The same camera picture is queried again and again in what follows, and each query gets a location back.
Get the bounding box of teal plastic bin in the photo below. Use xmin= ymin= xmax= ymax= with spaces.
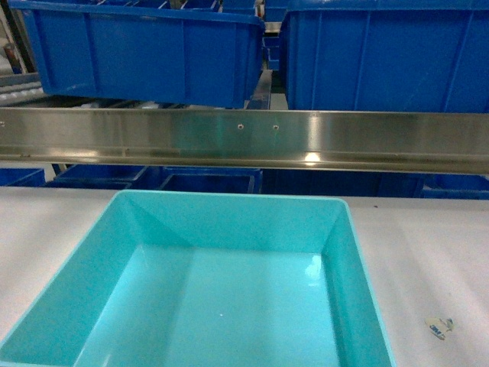
xmin=1 ymin=190 xmax=395 ymax=366

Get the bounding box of large blue bin left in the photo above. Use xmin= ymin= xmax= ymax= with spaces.
xmin=9 ymin=1 xmax=264 ymax=109

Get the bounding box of large blue bin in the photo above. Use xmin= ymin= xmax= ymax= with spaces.
xmin=9 ymin=1 xmax=264 ymax=109
xmin=280 ymin=1 xmax=488 ymax=113

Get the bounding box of large blue bin right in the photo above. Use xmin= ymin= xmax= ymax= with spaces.
xmin=280 ymin=1 xmax=488 ymax=113

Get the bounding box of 3M adhesive tape scrap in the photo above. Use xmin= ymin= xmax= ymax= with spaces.
xmin=425 ymin=317 xmax=455 ymax=340

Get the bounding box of blue bin under rail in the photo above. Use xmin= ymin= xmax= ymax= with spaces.
xmin=158 ymin=167 xmax=263 ymax=193

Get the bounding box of stainless steel shelf rail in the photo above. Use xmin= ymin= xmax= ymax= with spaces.
xmin=1 ymin=108 xmax=488 ymax=174

